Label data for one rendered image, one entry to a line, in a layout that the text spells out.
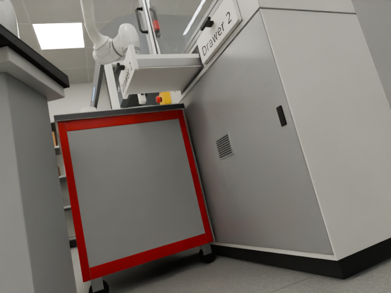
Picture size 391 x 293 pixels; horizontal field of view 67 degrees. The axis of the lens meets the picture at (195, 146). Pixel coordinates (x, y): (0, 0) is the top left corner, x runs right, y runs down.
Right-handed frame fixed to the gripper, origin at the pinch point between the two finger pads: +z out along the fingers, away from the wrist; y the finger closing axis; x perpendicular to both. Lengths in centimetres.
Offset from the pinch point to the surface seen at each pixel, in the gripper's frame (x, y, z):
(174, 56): 7.1, 37.6, -1.3
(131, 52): -10.8, 40.0, -2.3
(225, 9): 17, 66, -3
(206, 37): 17, 50, -2
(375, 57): 6, 114, 43
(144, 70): -6.2, 36.1, 3.5
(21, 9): -64, -191, -194
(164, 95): 14.4, -4.6, -1.7
